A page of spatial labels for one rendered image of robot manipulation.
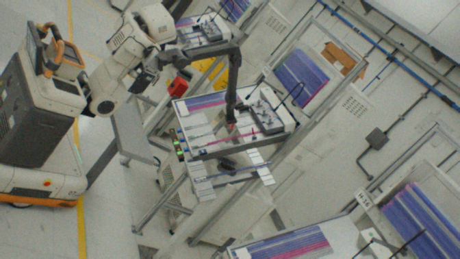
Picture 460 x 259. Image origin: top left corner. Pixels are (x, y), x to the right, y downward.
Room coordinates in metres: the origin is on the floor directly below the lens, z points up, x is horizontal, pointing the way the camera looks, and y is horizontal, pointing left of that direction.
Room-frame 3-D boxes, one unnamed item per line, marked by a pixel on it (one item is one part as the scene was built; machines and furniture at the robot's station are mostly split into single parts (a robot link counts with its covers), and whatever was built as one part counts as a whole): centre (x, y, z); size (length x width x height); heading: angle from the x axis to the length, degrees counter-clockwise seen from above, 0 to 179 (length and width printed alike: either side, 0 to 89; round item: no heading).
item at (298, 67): (3.13, -0.16, 1.52); 0.51 x 0.13 x 0.27; 38
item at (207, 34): (4.27, 0.81, 0.66); 1.01 x 0.73 x 1.31; 128
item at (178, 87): (3.53, 0.59, 0.39); 0.24 x 0.24 x 0.78; 38
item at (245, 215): (3.25, -0.22, 0.31); 0.70 x 0.65 x 0.62; 38
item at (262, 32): (4.41, 0.66, 0.95); 1.35 x 0.82 x 1.90; 128
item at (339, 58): (3.40, -0.33, 1.82); 0.68 x 0.30 x 0.20; 38
